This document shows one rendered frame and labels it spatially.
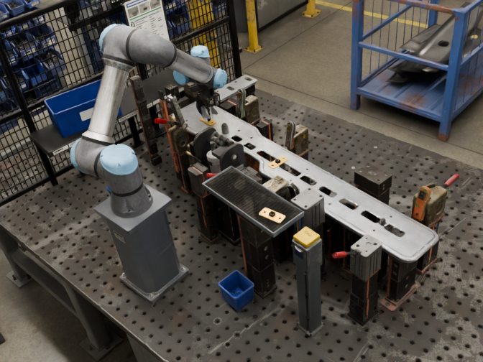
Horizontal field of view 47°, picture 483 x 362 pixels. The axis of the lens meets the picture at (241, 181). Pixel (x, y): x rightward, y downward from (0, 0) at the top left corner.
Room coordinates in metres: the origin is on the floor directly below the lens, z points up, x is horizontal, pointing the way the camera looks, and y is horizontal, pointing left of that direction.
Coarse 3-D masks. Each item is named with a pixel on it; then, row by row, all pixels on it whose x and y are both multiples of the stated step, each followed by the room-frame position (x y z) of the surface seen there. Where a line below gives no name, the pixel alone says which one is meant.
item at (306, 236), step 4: (304, 228) 1.25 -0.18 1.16; (308, 228) 1.25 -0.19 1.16; (300, 232) 1.24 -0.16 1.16; (304, 232) 1.23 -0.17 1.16; (308, 232) 1.23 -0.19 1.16; (312, 232) 1.23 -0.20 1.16; (296, 236) 1.22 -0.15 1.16; (300, 236) 1.22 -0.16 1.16; (304, 236) 1.22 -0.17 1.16; (308, 236) 1.21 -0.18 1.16; (312, 236) 1.21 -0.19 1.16; (316, 236) 1.21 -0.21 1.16; (296, 240) 1.21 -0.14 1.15; (300, 240) 1.20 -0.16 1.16; (304, 240) 1.20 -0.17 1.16; (308, 240) 1.20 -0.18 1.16; (312, 240) 1.20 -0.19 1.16; (316, 240) 1.20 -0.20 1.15; (304, 244) 1.19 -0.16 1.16; (308, 244) 1.18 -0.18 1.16
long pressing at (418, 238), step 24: (192, 120) 2.22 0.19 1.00; (216, 120) 2.20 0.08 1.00; (240, 120) 2.17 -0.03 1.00; (264, 144) 1.95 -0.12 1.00; (264, 168) 1.79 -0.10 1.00; (312, 168) 1.74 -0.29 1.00; (336, 192) 1.58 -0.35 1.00; (360, 192) 1.56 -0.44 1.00; (336, 216) 1.45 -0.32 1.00; (360, 216) 1.43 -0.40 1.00; (384, 216) 1.42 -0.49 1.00; (384, 240) 1.30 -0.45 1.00; (408, 240) 1.29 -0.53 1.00; (432, 240) 1.28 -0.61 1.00
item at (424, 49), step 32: (352, 0) 3.67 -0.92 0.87; (416, 0) 4.23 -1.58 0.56; (480, 0) 3.23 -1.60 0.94; (352, 32) 3.67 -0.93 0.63; (448, 32) 3.71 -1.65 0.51; (480, 32) 3.76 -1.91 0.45; (352, 64) 3.66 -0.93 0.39; (384, 64) 3.94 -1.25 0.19; (416, 64) 3.59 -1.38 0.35; (448, 64) 3.12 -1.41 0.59; (480, 64) 3.78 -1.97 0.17; (352, 96) 3.66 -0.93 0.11; (384, 96) 3.47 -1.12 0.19; (416, 96) 3.46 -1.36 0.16; (448, 96) 3.10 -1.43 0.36; (448, 128) 3.10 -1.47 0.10
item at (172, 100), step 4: (176, 92) 2.11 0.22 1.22; (168, 96) 2.10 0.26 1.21; (172, 96) 2.11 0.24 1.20; (176, 96) 2.10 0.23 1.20; (168, 100) 2.08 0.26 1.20; (172, 100) 2.08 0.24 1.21; (176, 100) 2.09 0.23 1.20; (172, 104) 2.08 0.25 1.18; (176, 104) 2.08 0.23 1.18; (172, 108) 2.10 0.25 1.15; (176, 108) 2.08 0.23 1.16; (176, 112) 2.08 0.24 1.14; (180, 112) 2.09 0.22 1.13; (176, 116) 2.10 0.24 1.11; (180, 116) 2.09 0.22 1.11; (176, 120) 2.11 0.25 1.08; (180, 120) 2.09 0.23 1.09; (184, 120) 2.10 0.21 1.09; (180, 124) 2.09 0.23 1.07
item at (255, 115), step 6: (252, 96) 2.29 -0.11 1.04; (246, 102) 2.26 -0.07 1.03; (252, 102) 2.25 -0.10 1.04; (258, 102) 2.27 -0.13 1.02; (246, 108) 2.22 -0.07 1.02; (252, 108) 2.24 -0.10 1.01; (258, 108) 2.26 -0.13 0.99; (246, 114) 2.22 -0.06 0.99; (252, 114) 2.24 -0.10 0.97; (258, 114) 2.26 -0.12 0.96; (246, 120) 2.22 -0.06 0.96; (252, 120) 2.24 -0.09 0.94; (258, 120) 2.26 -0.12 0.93; (246, 144) 2.25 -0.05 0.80
